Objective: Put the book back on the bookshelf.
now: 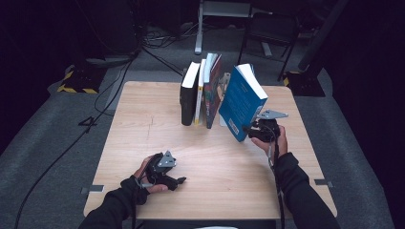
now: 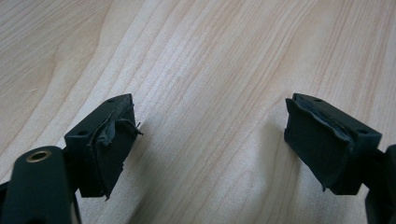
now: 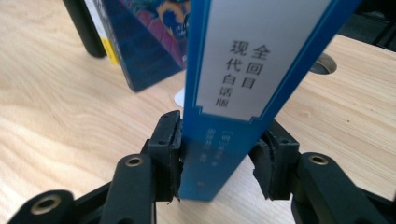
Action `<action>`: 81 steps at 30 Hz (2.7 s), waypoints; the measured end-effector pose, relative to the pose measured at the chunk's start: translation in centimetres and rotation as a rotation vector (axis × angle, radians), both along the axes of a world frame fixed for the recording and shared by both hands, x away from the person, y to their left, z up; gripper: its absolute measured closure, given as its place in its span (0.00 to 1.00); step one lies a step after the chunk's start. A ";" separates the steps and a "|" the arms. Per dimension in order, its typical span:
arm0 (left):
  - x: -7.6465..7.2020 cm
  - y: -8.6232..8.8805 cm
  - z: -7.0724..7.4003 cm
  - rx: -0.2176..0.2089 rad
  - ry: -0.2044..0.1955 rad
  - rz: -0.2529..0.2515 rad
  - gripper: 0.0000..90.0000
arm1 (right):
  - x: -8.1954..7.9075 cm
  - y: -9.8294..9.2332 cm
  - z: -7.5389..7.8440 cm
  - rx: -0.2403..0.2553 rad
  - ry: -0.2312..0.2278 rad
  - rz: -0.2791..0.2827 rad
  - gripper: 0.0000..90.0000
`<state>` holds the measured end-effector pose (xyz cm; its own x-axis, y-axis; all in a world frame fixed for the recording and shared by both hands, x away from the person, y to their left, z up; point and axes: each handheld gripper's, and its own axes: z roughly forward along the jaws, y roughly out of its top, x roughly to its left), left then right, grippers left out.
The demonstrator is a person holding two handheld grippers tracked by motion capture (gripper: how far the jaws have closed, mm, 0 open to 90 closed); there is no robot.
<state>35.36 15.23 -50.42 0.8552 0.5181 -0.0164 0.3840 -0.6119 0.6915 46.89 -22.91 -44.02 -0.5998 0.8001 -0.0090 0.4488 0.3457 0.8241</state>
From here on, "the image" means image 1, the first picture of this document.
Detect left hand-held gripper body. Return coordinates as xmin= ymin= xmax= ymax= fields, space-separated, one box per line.
xmin=144 ymin=150 xmax=177 ymax=185

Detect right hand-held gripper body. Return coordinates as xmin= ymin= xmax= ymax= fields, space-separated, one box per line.
xmin=249 ymin=109 xmax=289 ymax=143

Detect bright blue paperback book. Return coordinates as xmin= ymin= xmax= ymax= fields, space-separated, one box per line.
xmin=218 ymin=63 xmax=269 ymax=143

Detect red and blue illustrated book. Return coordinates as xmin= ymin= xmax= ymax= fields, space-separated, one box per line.
xmin=203 ymin=52 xmax=224 ymax=130

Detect translucent expandable book stand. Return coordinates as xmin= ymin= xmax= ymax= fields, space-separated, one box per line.
xmin=217 ymin=72 xmax=233 ymax=127

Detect black hardcover book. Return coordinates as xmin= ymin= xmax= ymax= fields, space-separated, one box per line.
xmin=180 ymin=61 xmax=201 ymax=127

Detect thin yellow book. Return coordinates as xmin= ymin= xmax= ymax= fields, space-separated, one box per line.
xmin=194 ymin=58 xmax=207 ymax=126

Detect person's left hand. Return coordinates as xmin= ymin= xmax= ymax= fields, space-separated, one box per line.
xmin=133 ymin=155 xmax=170 ymax=194

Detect person's right hand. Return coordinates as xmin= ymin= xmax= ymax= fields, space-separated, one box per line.
xmin=251 ymin=126 xmax=289 ymax=160

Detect black stand with striped base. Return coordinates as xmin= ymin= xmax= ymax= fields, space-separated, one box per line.
xmin=283 ymin=0 xmax=350 ymax=97

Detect black chair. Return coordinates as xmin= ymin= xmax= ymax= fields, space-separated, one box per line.
xmin=235 ymin=11 xmax=301 ymax=82

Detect grey tape strip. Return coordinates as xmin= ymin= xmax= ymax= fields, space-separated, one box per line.
xmin=314 ymin=178 xmax=334 ymax=188

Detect black yellow striped base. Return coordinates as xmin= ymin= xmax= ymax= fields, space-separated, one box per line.
xmin=56 ymin=65 xmax=108 ymax=95

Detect left hand-held gripper cable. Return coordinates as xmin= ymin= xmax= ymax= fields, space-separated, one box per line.
xmin=130 ymin=154 xmax=160 ymax=229

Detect hand-held gripper cable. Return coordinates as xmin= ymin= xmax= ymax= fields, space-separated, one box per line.
xmin=130 ymin=154 xmax=160 ymax=229
xmin=266 ymin=122 xmax=287 ymax=229

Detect right hand-held gripper cable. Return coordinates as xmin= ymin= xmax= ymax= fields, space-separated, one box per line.
xmin=266 ymin=122 xmax=287 ymax=229

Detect straight black floor cable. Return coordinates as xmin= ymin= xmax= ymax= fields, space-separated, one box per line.
xmin=141 ymin=47 xmax=184 ymax=76

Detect long black floor cable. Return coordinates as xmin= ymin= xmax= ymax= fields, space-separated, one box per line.
xmin=13 ymin=47 xmax=142 ymax=229

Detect grey metal desk frame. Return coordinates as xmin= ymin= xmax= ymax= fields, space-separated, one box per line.
xmin=194 ymin=0 xmax=274 ymax=59

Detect bundle of floor cables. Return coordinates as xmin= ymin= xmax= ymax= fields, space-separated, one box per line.
xmin=142 ymin=23 xmax=199 ymax=50

